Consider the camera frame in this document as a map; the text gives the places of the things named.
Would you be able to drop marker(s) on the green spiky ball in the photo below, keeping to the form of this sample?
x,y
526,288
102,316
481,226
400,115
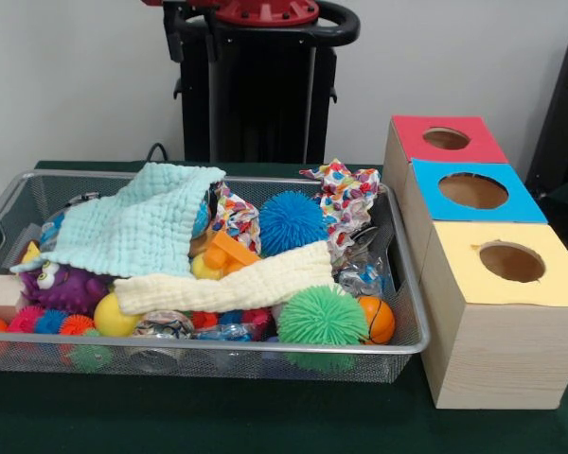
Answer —
x,y
320,317

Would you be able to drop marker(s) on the wooden box with three holes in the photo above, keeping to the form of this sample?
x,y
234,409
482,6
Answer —
x,y
502,350

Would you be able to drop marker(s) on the plain wooden block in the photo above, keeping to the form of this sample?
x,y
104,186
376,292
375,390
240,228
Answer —
x,y
0,295

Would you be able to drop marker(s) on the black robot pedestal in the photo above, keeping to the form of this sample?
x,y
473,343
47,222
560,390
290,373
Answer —
x,y
256,104

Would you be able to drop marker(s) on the black upright panel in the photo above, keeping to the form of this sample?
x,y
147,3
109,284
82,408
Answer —
x,y
563,123

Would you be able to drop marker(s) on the colourful polka dot cloth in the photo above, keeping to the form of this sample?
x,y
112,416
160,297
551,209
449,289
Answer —
x,y
346,199

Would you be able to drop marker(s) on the cream yellow cloth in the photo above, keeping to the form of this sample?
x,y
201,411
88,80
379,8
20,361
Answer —
x,y
227,282

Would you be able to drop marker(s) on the blue spiky ball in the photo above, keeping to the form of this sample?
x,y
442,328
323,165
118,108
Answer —
x,y
292,222

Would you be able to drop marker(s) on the purple plush toy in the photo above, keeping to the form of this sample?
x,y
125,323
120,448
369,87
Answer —
x,y
71,288

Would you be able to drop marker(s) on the dark green table cloth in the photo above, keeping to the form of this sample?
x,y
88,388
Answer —
x,y
265,416

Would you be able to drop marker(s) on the yellow ball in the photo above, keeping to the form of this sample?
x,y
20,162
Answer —
x,y
114,317

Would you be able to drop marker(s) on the mint green waffle cloth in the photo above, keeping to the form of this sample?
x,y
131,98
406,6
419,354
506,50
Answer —
x,y
142,218

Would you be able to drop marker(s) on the orange basketball toy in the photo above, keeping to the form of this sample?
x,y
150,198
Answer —
x,y
379,320

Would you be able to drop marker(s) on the clear mesh bin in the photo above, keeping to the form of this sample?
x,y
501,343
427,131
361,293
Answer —
x,y
38,194

